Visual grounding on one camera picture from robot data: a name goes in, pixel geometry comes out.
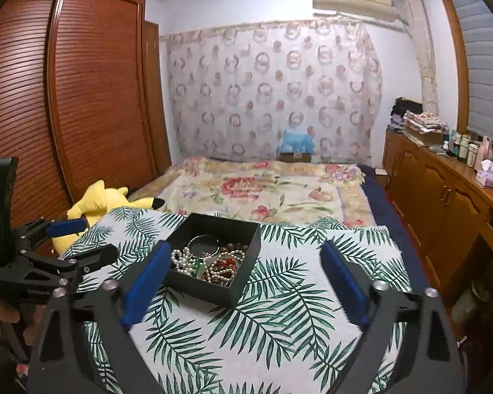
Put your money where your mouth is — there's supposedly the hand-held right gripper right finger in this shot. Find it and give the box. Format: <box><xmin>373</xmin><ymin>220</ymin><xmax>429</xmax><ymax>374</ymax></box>
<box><xmin>319</xmin><ymin>240</ymin><xmax>466</xmax><ymax>394</ymax></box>

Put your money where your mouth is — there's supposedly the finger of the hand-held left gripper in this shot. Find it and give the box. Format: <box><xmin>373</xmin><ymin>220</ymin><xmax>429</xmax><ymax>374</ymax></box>
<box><xmin>22</xmin><ymin>243</ymin><xmax>119</xmax><ymax>293</ymax></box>
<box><xmin>11</xmin><ymin>218</ymin><xmax>88</xmax><ymax>252</ymax></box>

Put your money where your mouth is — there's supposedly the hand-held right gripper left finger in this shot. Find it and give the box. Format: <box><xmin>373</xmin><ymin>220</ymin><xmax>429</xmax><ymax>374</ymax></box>
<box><xmin>26</xmin><ymin>240</ymin><xmax>173</xmax><ymax>394</ymax></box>

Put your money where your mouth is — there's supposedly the long pearl necklace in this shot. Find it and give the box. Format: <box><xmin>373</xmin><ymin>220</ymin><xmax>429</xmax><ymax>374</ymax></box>
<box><xmin>171</xmin><ymin>248</ymin><xmax>199</xmax><ymax>276</ymax></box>

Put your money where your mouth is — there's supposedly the pile of bead jewelry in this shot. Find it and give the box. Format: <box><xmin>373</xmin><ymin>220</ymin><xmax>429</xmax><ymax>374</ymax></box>
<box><xmin>200</xmin><ymin>262</ymin><xmax>236</xmax><ymax>287</ymax></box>

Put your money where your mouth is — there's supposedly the black jewelry box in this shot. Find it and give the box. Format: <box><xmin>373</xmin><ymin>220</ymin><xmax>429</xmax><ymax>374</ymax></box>
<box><xmin>163</xmin><ymin>212</ymin><xmax>262</xmax><ymax>309</ymax></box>

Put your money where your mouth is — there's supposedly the brown wooden bead bracelet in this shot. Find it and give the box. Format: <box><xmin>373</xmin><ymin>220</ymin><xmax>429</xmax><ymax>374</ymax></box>
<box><xmin>219</xmin><ymin>242</ymin><xmax>247</xmax><ymax>260</ymax></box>

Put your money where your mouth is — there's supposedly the person's left hand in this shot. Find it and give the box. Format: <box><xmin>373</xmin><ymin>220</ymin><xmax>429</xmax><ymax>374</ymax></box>
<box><xmin>0</xmin><ymin>295</ymin><xmax>47</xmax><ymax>348</ymax></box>

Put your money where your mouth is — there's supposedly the yellow plush toy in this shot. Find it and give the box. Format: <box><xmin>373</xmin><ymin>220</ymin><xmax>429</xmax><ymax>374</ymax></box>
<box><xmin>51</xmin><ymin>180</ymin><xmax>166</xmax><ymax>255</ymax></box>

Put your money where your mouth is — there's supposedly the silver bangle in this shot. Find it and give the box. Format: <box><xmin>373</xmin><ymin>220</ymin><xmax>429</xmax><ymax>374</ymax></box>
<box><xmin>186</xmin><ymin>234</ymin><xmax>221</xmax><ymax>256</ymax></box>

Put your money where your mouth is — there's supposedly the green leaf print cloth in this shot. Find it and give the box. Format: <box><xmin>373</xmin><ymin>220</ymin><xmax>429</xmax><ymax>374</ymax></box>
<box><xmin>59</xmin><ymin>207</ymin><xmax>408</xmax><ymax>394</ymax></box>

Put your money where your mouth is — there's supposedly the wooden cabinet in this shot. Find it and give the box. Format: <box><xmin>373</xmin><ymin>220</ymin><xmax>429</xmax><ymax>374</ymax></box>
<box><xmin>382</xmin><ymin>129</ymin><xmax>493</xmax><ymax>309</ymax></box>

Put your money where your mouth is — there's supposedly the wooden slatted wardrobe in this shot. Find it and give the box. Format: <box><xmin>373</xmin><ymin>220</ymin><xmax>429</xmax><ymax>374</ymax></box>
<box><xmin>0</xmin><ymin>0</ymin><xmax>172</xmax><ymax>239</ymax></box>

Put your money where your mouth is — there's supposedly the floral blanket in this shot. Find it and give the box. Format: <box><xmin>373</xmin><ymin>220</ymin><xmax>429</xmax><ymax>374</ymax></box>
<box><xmin>127</xmin><ymin>156</ymin><xmax>379</xmax><ymax>231</ymax></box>

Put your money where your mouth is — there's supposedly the blue plastic bag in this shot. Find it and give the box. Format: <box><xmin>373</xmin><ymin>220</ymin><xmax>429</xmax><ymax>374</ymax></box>
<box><xmin>277</xmin><ymin>129</ymin><xmax>315</xmax><ymax>155</ymax></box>

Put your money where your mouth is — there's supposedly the pink tissue box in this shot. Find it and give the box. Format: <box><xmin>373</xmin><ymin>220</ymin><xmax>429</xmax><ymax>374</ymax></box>
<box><xmin>475</xmin><ymin>160</ymin><xmax>493</xmax><ymax>188</ymax></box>

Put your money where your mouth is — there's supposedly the row of cosmetic bottles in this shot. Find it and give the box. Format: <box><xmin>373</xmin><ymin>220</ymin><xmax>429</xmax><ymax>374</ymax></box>
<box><xmin>443</xmin><ymin>129</ymin><xmax>483</xmax><ymax>169</ymax></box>

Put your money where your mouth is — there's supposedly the patterned folded cloth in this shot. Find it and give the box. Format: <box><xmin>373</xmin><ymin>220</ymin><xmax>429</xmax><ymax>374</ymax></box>
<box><xmin>402</xmin><ymin>110</ymin><xmax>449</xmax><ymax>137</ymax></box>

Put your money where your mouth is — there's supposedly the stack of dark folded clothes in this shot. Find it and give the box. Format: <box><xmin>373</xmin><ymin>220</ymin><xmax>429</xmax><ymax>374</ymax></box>
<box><xmin>390</xmin><ymin>97</ymin><xmax>424</xmax><ymax>132</ymax></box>

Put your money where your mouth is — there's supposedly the pink bottle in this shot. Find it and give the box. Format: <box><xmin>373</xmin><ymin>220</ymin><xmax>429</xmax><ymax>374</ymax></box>
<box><xmin>474</xmin><ymin>135</ymin><xmax>493</xmax><ymax>169</ymax></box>

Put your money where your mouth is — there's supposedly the cream lace curtain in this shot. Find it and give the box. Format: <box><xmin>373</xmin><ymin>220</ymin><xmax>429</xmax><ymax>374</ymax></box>
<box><xmin>396</xmin><ymin>0</ymin><xmax>441</xmax><ymax>116</ymax></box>

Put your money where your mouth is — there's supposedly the grey window blind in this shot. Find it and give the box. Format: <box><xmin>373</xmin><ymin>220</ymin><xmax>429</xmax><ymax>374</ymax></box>
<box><xmin>447</xmin><ymin>0</ymin><xmax>493</xmax><ymax>141</ymax></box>

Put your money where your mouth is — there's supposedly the ring patterned wall curtain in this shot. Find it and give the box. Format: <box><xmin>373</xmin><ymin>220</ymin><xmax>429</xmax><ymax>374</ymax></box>
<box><xmin>164</xmin><ymin>20</ymin><xmax>385</xmax><ymax>165</ymax></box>

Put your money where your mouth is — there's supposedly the wooden window frame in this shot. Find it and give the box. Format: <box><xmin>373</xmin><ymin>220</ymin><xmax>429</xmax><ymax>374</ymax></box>
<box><xmin>433</xmin><ymin>0</ymin><xmax>472</xmax><ymax>133</ymax></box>

